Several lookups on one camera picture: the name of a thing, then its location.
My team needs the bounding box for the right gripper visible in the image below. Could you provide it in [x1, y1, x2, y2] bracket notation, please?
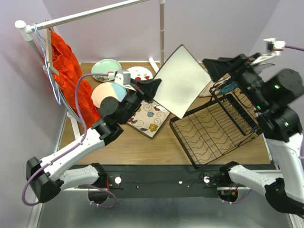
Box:
[202, 52, 271, 110]

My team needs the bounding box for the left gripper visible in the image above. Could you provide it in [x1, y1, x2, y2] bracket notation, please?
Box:
[119, 78, 162, 125]

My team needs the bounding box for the white blue rimmed plate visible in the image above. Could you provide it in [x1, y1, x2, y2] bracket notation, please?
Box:
[127, 66, 153, 81]

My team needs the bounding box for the square leaf pattern plate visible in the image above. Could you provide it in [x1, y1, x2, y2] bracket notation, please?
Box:
[127, 101, 170, 138]

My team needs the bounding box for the large square green plate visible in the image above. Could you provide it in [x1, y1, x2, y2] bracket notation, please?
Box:
[154, 45, 211, 119]

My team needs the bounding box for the cream and teal plate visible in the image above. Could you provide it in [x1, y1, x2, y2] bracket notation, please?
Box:
[91, 82, 127, 108]

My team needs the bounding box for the green round plate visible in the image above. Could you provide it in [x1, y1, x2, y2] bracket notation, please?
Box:
[91, 59, 122, 82]

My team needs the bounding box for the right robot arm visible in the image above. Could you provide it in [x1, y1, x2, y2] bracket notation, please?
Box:
[203, 53, 304, 216]

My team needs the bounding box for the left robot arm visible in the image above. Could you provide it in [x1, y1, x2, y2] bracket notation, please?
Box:
[21, 79, 162, 206]

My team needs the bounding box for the white clothes rack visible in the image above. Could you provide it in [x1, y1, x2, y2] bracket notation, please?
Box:
[14, 0, 167, 138]

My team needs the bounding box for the teal round plate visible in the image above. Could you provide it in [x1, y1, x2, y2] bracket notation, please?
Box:
[218, 82, 238, 95]

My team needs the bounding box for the beige cloth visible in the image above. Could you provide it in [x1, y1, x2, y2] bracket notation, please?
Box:
[198, 81, 223, 97]

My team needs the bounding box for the orange garment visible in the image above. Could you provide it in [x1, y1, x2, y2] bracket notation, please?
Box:
[50, 31, 99, 128]

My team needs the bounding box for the wooden clip hanger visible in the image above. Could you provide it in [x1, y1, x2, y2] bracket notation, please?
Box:
[45, 27, 59, 75]

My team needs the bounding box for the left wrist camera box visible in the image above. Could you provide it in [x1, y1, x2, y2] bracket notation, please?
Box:
[107, 69, 136, 91]

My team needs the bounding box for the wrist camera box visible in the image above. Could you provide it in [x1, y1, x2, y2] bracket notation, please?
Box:
[251, 38, 286, 66]
[107, 69, 136, 91]

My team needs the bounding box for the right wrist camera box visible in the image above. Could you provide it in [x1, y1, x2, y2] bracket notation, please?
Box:
[251, 38, 286, 66]

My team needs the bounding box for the black wire dish rack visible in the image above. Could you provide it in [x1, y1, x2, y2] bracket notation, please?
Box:
[169, 85, 262, 169]

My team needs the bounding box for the black mounting rail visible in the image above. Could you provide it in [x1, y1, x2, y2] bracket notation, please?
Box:
[78, 163, 278, 199]

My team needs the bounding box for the blue wire hanger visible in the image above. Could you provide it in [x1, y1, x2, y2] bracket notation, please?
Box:
[34, 23, 61, 105]

